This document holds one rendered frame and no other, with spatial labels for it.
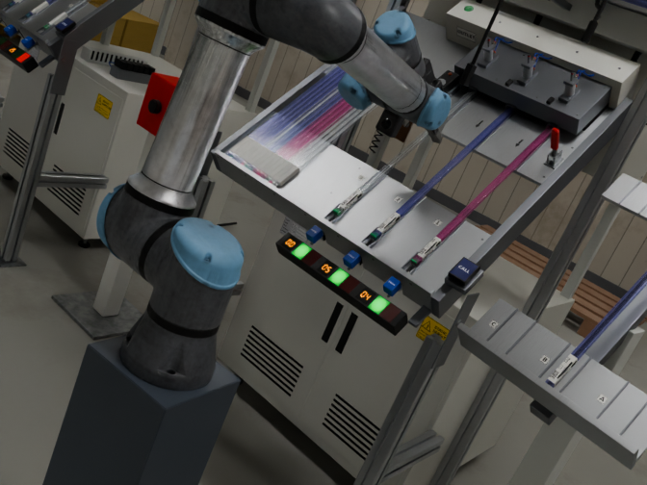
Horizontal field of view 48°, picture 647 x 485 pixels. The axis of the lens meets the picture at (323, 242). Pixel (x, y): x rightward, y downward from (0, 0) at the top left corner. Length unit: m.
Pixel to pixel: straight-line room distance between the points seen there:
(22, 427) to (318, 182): 0.90
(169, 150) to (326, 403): 1.06
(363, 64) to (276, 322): 1.09
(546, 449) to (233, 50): 0.93
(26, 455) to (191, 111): 0.99
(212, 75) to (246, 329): 1.17
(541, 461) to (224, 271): 0.75
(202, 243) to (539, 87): 0.97
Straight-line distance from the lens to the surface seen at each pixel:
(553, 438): 1.50
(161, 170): 1.16
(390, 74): 1.22
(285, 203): 1.64
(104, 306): 2.38
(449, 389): 1.82
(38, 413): 1.96
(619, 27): 1.85
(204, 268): 1.07
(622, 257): 5.55
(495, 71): 1.82
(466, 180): 5.81
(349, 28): 1.08
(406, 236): 1.54
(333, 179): 1.67
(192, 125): 1.14
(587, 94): 1.77
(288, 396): 2.10
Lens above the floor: 1.17
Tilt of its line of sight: 18 degrees down
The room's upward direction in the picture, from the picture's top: 23 degrees clockwise
